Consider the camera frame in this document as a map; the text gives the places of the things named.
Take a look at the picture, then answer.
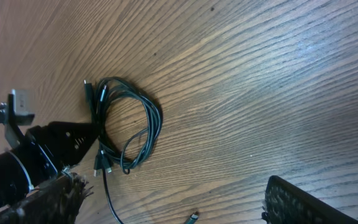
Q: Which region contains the thin black USB cable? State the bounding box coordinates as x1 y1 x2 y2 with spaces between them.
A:
101 169 200 224

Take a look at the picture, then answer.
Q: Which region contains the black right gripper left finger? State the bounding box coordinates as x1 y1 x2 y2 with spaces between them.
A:
0 173 93 224

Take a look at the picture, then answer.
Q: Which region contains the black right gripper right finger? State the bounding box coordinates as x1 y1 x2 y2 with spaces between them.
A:
261 175 358 224

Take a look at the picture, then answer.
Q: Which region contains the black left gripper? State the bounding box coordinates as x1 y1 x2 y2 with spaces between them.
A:
12 121 99 187

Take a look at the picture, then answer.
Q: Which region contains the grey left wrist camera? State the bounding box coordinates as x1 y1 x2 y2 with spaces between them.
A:
12 89 35 126

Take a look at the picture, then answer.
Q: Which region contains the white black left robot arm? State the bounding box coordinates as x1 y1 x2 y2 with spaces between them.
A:
0 121 101 208

